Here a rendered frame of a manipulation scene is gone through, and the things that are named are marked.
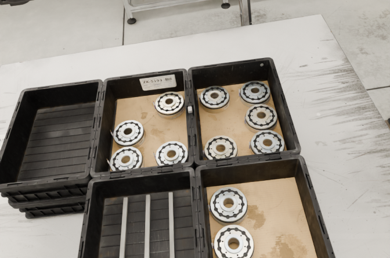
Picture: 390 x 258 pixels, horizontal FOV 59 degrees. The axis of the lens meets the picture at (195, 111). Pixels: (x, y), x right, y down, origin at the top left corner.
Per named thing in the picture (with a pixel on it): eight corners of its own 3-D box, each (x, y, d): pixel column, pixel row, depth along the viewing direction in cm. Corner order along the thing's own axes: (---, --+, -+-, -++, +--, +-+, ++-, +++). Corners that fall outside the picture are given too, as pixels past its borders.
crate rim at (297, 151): (187, 72, 124) (187, 67, 122) (271, 61, 122) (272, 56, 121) (195, 169, 98) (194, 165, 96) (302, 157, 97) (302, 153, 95)
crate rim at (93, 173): (105, 82, 125) (103, 78, 123) (187, 72, 124) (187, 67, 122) (91, 182, 99) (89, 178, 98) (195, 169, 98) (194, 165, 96)
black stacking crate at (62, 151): (37, 110, 134) (22, 90, 125) (112, 100, 132) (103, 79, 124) (8, 207, 108) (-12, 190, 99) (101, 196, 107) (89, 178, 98)
